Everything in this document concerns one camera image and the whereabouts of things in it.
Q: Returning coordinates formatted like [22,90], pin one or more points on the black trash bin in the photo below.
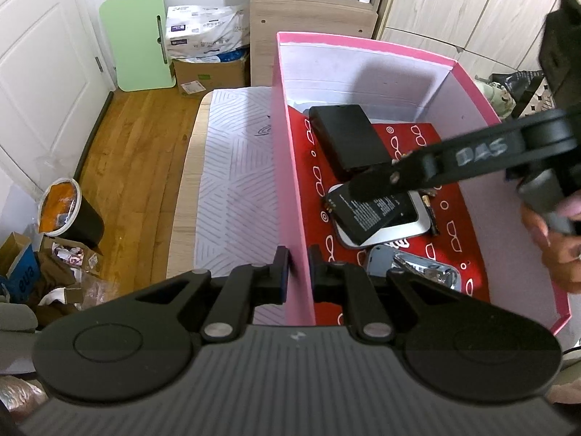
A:
[88,225]

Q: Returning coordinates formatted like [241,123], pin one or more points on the person's right hand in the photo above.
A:
[567,259]

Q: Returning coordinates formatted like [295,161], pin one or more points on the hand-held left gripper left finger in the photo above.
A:
[283,274]

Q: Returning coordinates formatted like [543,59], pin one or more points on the white striped table mat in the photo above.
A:
[236,168]

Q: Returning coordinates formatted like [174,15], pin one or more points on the brown cardboard box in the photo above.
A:
[213,75]

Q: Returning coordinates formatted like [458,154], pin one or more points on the black rectangular case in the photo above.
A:
[349,141]

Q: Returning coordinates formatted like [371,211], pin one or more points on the white door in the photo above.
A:
[41,54]

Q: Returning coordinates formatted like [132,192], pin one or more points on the light wooden wardrobe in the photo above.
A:
[476,4]

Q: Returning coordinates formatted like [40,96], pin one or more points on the silver-framed tablet device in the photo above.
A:
[411,227]

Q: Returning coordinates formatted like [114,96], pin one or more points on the white tissue roll pack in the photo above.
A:
[204,29]

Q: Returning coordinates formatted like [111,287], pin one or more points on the dark battery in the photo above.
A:
[429,215]

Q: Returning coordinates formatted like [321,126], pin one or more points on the green folding board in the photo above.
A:
[136,41]

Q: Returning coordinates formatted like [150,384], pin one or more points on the wooden shelf cabinet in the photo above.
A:
[308,18]

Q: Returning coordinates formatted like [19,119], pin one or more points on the door hinge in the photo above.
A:
[99,64]

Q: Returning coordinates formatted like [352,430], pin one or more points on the shiny chrome device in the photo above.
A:
[381,259]

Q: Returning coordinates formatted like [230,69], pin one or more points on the black patterned bag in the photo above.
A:
[529,95]

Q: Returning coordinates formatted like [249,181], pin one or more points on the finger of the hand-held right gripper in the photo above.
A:
[476,150]

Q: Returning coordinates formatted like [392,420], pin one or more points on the black phone with label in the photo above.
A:
[363,219]

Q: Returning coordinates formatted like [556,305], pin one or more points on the green plush toy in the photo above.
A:
[497,97]

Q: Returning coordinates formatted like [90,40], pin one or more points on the pink cardboard box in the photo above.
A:
[499,218]

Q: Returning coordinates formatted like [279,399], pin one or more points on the blue cardboard box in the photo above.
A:
[18,268]

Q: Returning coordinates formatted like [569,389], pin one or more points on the brown paper bag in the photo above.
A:
[54,277]

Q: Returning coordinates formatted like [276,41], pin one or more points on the red glasses-print cloth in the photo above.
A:
[454,254]

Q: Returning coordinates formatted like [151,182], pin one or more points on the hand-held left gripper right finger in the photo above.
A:
[313,268]

